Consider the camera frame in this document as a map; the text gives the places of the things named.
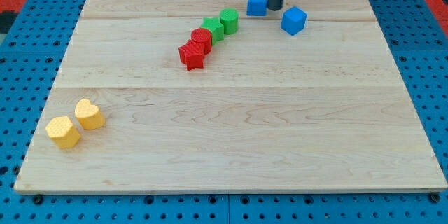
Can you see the green cylinder block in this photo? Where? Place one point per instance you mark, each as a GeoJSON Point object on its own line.
{"type": "Point", "coordinates": [229, 18]}

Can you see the blue house-shaped block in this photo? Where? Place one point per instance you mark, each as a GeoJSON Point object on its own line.
{"type": "Point", "coordinates": [256, 8]}

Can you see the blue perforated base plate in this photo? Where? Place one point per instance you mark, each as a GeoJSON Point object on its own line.
{"type": "Point", "coordinates": [31, 55]}

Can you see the light wooden board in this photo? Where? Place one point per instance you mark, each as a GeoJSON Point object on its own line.
{"type": "Point", "coordinates": [323, 111]}

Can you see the yellow hexagon block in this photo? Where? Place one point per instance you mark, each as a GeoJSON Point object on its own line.
{"type": "Point", "coordinates": [63, 132]}

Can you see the red cylinder block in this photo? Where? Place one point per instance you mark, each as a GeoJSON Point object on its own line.
{"type": "Point", "coordinates": [204, 37]}

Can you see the yellow heart block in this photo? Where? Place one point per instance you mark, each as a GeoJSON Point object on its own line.
{"type": "Point", "coordinates": [89, 115]}

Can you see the red star block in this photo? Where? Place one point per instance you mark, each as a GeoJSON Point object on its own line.
{"type": "Point", "coordinates": [192, 55]}

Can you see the blue cube block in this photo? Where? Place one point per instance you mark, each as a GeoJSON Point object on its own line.
{"type": "Point", "coordinates": [293, 20]}

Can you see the green star block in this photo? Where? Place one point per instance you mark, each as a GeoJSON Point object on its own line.
{"type": "Point", "coordinates": [214, 25]}

